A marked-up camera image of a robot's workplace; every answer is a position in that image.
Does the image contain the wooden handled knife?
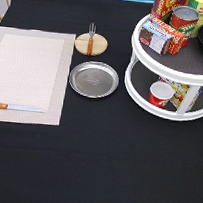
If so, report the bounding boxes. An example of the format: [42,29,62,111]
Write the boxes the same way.
[0,103,45,113]

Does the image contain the yellow white food box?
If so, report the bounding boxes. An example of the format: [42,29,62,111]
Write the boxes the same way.
[159,77,202,112]

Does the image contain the red orange food box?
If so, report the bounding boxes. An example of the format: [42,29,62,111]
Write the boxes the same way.
[151,0,187,21]

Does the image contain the red soup can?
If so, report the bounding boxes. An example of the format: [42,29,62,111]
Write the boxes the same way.
[169,6,199,47]

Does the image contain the round silver metal plate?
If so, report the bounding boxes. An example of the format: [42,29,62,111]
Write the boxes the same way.
[69,61,119,98]

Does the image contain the beige woven placemat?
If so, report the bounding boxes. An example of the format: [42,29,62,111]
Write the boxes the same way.
[0,26,76,125]

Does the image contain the round wooden coaster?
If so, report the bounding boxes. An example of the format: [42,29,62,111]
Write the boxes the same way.
[75,33,108,56]

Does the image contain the yellow green canister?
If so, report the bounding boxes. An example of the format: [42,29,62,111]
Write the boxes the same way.
[188,0,203,38]

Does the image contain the wooden handled fork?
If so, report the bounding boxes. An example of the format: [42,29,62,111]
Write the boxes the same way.
[87,22,96,56]

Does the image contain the red cup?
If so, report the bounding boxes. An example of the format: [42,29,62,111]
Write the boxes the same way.
[149,81,175,108]

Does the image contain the red chocolate pudding box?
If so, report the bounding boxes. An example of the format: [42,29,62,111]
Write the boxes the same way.
[139,17,184,55]

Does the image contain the white two-tier turntable rack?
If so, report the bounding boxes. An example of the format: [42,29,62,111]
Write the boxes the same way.
[124,15,203,121]

